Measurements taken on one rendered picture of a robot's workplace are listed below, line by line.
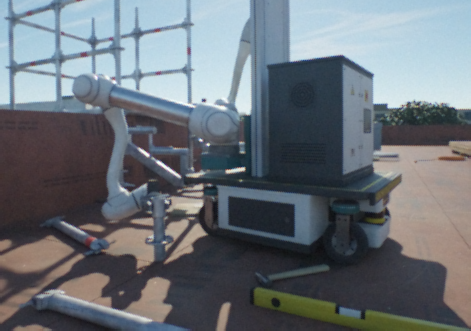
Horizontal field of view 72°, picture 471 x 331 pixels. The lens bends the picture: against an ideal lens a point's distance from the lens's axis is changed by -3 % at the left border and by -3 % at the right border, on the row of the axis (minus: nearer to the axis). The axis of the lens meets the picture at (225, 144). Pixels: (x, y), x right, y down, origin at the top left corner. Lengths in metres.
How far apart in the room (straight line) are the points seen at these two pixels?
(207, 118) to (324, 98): 0.48
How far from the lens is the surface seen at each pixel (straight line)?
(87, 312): 1.11
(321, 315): 1.09
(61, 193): 2.64
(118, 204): 1.69
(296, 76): 1.46
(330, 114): 1.39
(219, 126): 1.37
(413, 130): 13.31
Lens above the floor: 0.55
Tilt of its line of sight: 2 degrees down
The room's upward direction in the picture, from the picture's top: 1 degrees counter-clockwise
